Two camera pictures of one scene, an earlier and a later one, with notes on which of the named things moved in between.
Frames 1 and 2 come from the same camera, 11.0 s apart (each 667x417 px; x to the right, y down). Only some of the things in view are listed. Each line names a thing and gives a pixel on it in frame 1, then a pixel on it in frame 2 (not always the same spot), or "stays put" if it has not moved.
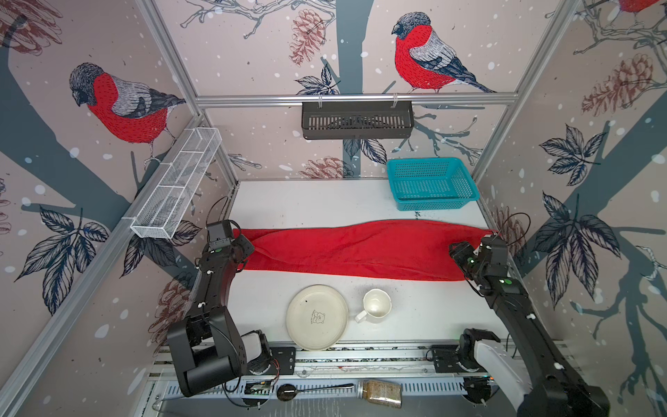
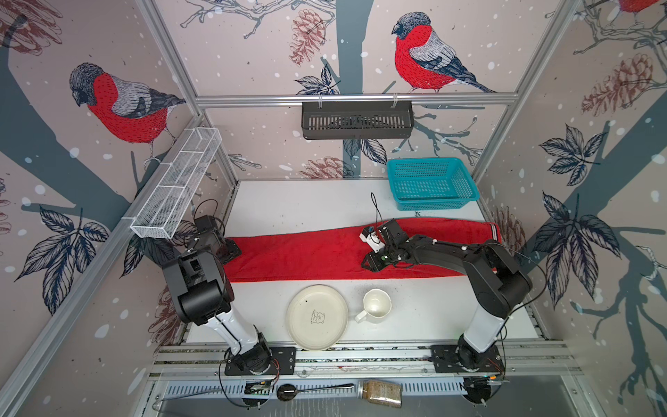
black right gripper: [459, 251] → [374, 261]
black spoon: [287, 393] stays put
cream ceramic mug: [377, 305] stays put
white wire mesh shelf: [194, 152] stays put
